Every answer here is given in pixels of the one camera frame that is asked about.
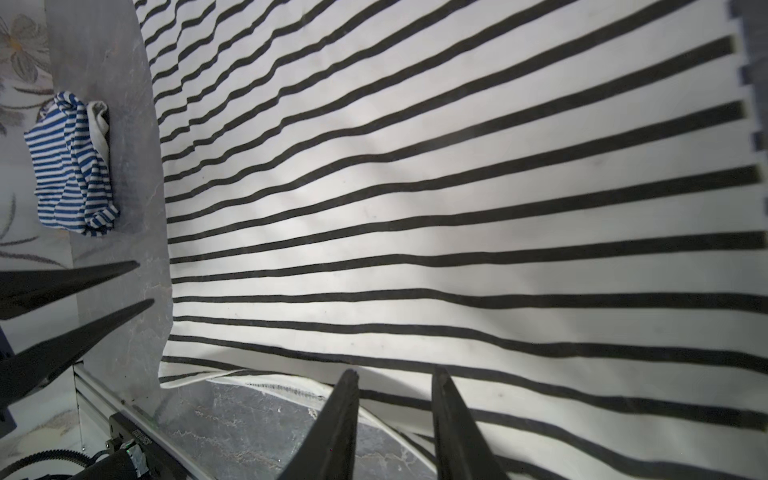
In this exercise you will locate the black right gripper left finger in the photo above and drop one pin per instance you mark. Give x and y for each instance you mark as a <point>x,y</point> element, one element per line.
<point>328,451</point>

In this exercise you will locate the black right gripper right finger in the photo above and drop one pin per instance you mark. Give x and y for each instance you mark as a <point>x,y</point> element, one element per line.
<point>461,450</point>

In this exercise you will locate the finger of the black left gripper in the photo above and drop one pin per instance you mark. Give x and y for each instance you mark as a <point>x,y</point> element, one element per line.
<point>29,290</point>
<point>33,369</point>

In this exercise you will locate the blue striped tank top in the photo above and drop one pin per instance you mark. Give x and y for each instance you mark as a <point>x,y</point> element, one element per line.
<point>70,158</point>

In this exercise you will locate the black striped tank top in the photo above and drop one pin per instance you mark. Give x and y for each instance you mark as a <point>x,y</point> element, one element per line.
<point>562,203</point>

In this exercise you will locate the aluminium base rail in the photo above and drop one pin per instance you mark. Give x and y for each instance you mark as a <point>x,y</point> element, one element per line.
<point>134,447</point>

